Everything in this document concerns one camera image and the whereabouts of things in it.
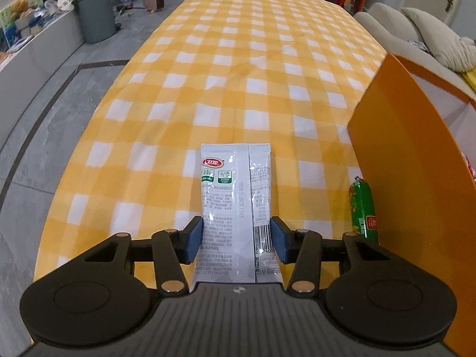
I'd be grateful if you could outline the yellow pillow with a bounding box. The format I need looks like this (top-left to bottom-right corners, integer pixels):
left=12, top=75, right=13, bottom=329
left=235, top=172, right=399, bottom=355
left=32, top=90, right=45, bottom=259
left=459, top=71, right=476, bottom=93

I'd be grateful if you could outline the green sausage snack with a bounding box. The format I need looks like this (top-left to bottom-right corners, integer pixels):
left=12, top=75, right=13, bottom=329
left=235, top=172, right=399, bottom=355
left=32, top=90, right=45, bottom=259
left=348, top=176, right=380, bottom=247

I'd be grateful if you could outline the white snack packet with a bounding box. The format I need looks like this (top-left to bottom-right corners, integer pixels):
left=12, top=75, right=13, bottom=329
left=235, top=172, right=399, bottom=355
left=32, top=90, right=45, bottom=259
left=190, top=143, right=284, bottom=294

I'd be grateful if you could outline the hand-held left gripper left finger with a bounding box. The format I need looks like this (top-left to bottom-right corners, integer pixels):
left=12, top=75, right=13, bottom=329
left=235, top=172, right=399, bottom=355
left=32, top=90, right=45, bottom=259
left=84, top=216, right=204, bottom=294

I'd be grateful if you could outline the beige sofa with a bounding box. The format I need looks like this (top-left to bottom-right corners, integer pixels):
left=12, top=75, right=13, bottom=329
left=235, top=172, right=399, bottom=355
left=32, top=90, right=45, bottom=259
left=353, top=2, right=476, bottom=95

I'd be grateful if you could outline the black power cable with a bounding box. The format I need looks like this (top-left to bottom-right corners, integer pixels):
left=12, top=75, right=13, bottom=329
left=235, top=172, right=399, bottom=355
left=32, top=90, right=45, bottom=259
left=115, top=2, right=146, bottom=28

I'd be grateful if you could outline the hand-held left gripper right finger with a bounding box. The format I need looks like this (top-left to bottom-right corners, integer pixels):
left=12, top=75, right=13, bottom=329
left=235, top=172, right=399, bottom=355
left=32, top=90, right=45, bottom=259
left=271, top=216, right=390, bottom=294

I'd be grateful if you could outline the red snack packet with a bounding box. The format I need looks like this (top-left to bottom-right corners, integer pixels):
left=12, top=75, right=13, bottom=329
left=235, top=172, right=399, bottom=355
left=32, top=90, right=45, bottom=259
left=464, top=154, right=476, bottom=185

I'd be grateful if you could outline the plush bear picture card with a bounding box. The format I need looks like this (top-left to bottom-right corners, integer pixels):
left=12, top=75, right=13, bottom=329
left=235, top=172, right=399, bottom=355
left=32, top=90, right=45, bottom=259
left=0, top=0, right=42, bottom=51

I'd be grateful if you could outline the yellow checkered tablecloth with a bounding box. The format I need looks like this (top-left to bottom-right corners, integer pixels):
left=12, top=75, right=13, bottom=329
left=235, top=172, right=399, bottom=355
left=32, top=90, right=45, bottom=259
left=33, top=0, right=389, bottom=294

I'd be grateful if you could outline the grey low cabinet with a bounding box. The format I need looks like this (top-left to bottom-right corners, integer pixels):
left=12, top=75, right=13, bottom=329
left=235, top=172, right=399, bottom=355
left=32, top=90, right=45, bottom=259
left=0, top=9, right=87, bottom=145

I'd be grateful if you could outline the beige pillow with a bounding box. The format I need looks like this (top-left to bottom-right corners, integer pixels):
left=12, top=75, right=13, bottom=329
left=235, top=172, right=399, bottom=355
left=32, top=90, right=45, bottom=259
left=401, top=7, right=476, bottom=72

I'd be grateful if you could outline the orange cardboard box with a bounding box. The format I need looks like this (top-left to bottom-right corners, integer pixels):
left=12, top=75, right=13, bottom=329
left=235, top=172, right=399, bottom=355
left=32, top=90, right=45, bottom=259
left=347, top=53, right=476, bottom=357

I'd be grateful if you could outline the grey trash bin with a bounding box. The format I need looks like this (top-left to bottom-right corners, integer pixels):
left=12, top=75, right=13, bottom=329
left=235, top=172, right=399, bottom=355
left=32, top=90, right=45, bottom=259
left=75, top=0, right=118, bottom=44

